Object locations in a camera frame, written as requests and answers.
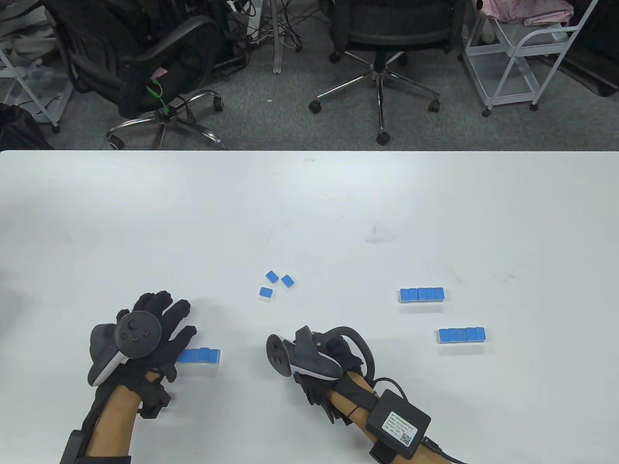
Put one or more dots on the person's right hand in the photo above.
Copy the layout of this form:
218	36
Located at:
350	357

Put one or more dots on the person's left hand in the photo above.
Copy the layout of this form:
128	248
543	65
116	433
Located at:
171	319

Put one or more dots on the blue mahjong tile wall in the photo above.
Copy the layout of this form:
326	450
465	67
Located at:
203	356
420	295
462	334

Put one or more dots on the person's right forearm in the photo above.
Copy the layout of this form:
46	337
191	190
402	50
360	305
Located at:
355	424

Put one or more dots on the person's left forearm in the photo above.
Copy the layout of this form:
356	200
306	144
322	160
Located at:
111	425

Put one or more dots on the dark left forearm box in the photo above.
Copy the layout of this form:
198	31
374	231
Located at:
72	447

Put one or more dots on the grey left hand controller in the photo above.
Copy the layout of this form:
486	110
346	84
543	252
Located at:
140	333

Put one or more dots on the grey hand controller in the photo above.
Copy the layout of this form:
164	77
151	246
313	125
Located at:
309	360
140	333

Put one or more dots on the grey right hand controller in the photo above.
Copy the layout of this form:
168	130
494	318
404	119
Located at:
309	360

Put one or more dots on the black labelled sensor box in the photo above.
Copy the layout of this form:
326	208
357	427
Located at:
399	425

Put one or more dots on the black left wrist module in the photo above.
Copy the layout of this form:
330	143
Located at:
155	405

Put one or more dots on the black left sleeve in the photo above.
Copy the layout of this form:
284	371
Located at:
109	460

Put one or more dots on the black office chair with armrests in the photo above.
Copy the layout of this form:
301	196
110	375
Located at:
140	82

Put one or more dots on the black backpack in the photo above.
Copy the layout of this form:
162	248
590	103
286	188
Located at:
19	130

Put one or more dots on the pink tag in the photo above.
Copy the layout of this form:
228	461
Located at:
159	73

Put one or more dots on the white metal rack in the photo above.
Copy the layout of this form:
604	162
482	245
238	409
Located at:
29	91

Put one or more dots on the white power strip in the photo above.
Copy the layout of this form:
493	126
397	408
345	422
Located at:
251	19

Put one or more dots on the pile of white cloth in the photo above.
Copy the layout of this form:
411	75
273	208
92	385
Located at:
24	41

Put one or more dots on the white metal cart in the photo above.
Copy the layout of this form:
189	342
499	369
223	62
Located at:
505	77

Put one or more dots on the black office chair chrome base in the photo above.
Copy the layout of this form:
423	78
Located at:
396	36

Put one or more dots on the pink cloth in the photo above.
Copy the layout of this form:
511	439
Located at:
532	9

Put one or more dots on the clear white post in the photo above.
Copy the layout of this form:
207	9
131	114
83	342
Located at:
277	48

